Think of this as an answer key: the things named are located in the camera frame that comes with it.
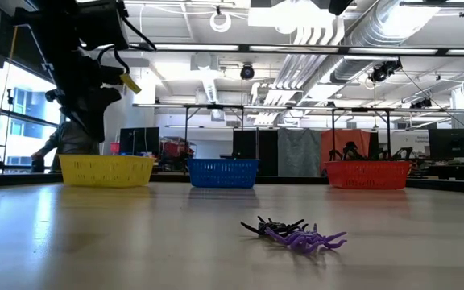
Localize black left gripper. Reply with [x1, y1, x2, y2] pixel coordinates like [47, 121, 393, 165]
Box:
[52, 52, 125, 142]

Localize person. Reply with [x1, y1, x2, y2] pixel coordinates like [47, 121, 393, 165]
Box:
[30, 89, 101, 173]

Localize yellow tag label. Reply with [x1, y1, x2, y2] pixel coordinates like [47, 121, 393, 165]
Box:
[119, 73, 143, 95]

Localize black computer monitor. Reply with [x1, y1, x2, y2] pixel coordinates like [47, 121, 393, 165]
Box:
[118, 126, 161, 157]
[428, 128, 464, 162]

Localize yellow plastic basket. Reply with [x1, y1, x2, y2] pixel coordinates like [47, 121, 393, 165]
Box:
[58, 154, 156, 189]

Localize large glass window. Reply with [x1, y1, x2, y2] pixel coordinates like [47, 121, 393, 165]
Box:
[0, 60, 63, 172]

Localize red equipment cart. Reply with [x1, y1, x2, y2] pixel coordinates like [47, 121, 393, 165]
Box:
[159, 135, 197, 172]

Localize blue plastic basket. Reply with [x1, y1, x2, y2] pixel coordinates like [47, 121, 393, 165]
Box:
[187, 157, 261, 189]

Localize black partition panel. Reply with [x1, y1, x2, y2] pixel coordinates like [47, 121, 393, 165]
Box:
[232, 129, 280, 177]

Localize grey hanging cloth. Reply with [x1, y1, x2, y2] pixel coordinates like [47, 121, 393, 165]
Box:
[276, 127, 323, 177]

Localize overhead light bar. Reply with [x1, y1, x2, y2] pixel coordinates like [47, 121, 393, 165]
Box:
[126, 42, 464, 57]

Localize black plastic spider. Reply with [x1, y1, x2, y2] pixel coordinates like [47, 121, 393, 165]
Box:
[240, 215, 309, 238]

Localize white ceiling conduits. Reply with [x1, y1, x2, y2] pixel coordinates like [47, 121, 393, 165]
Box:
[251, 15, 346, 126]

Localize orange hanging cloth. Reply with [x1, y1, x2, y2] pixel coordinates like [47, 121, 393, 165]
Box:
[319, 128, 372, 175]

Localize purple plastic spider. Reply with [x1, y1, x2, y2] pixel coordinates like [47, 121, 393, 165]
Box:
[264, 223, 348, 255]

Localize red plastic basket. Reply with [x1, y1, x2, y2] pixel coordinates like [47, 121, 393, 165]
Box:
[324, 159, 412, 191]

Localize black metal rig frame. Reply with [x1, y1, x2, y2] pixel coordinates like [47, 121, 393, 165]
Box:
[329, 106, 395, 161]
[182, 103, 246, 174]

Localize white coiled cable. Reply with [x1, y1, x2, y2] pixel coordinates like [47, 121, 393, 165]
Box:
[209, 10, 233, 34]

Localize round black ceiling camera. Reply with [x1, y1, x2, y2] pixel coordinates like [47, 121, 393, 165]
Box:
[239, 63, 256, 81]

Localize black aluminium table frame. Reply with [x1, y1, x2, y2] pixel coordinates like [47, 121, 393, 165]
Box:
[0, 171, 464, 196]

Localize silver air duct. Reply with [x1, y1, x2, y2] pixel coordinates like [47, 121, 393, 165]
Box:
[329, 0, 442, 85]

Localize black ceiling camera cluster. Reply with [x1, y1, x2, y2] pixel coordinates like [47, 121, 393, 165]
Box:
[367, 59, 404, 85]

